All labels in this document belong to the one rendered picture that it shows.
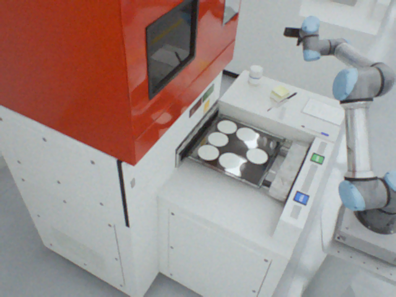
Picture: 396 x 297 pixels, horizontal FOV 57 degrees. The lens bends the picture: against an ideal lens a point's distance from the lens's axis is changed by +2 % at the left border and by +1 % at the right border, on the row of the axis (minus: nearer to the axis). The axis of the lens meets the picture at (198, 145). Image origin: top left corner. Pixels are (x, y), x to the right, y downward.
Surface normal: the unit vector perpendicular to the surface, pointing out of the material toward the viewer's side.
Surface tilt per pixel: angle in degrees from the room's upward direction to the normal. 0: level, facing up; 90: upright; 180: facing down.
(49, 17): 90
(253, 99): 0
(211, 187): 0
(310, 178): 0
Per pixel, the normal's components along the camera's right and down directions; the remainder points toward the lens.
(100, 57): -0.47, 0.60
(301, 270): 0.06, -0.71
